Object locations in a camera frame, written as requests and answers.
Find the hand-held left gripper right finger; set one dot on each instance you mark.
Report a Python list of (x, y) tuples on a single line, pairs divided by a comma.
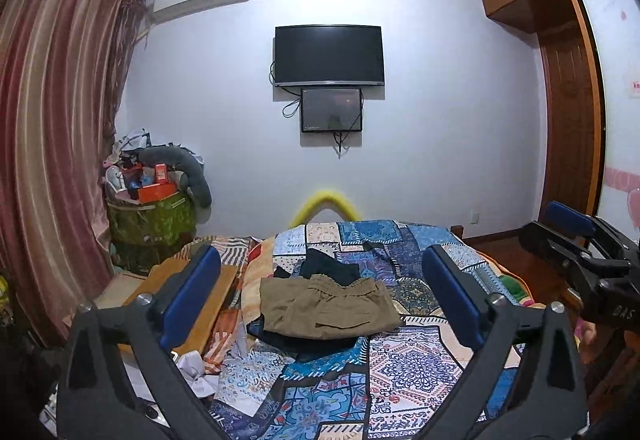
[(452, 300)]

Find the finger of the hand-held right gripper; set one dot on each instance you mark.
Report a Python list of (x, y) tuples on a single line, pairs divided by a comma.
[(570, 219), (555, 245)]

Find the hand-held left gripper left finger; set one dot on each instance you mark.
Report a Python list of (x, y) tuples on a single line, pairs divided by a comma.
[(192, 295)]

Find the khaki pants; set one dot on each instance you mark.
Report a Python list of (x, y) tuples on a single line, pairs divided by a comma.
[(325, 310)]

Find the person's right hand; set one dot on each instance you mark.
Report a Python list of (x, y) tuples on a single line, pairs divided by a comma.
[(587, 337)]

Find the orange striped sheet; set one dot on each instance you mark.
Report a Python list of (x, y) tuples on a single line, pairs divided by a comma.
[(230, 245)]

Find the green patterned hamper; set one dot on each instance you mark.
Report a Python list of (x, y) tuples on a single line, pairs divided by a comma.
[(150, 230)]

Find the crumpled white paper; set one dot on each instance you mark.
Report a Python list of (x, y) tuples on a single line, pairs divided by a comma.
[(197, 375)]

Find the patchwork bedspread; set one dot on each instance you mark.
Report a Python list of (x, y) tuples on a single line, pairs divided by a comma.
[(400, 370)]

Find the wooden door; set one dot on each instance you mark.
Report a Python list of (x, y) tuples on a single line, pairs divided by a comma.
[(570, 119)]

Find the orange box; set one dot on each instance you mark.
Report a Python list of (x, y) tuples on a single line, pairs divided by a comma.
[(157, 193)]

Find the grey tube pillow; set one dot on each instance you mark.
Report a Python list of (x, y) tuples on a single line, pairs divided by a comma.
[(192, 174)]

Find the red box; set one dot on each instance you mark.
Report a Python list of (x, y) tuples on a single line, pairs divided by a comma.
[(161, 173)]

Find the dark garment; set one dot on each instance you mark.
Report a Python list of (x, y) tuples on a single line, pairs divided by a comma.
[(327, 267)]

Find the white pink-printed sliding door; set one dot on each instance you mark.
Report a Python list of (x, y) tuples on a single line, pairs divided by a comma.
[(617, 94)]

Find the white plastic bag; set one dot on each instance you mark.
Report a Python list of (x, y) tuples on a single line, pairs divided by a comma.
[(134, 139)]

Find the striped pink curtain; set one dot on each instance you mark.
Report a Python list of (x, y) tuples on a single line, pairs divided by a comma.
[(55, 119)]

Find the wooden bed frame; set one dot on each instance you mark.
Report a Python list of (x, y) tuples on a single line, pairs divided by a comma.
[(457, 231)]

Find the white wall outlet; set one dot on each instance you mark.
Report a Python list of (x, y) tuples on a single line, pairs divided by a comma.
[(474, 217)]

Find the small wall monitor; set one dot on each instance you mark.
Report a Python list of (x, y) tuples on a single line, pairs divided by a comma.
[(331, 109)]

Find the black wall television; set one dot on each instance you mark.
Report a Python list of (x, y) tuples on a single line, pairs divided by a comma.
[(329, 54)]

